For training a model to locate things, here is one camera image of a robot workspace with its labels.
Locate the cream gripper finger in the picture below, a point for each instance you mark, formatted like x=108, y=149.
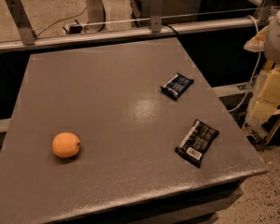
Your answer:
x=256, y=43

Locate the blue rxbar blueberry wrapper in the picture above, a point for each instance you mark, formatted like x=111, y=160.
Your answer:
x=176, y=86

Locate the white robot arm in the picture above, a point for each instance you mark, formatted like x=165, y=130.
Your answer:
x=267, y=40

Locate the black snack bar wrapper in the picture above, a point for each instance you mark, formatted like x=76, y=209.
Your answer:
x=196, y=142

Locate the orange fruit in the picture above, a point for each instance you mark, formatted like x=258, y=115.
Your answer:
x=65, y=145

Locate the right metal rail bracket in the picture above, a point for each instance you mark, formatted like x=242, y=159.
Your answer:
x=263, y=12

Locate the metal rail bracket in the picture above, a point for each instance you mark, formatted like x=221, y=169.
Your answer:
x=21, y=20
x=263, y=12
x=155, y=15

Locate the yellow wooden frame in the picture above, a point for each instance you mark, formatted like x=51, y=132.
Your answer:
x=268, y=98

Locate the middle metal rail bracket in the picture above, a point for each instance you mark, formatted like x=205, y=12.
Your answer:
x=155, y=15

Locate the white pedestal post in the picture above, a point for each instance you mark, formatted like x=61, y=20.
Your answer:
x=96, y=16

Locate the horizontal metal rail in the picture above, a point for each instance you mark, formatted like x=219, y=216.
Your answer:
x=142, y=33

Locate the left metal rail bracket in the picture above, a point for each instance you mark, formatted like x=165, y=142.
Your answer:
x=21, y=20

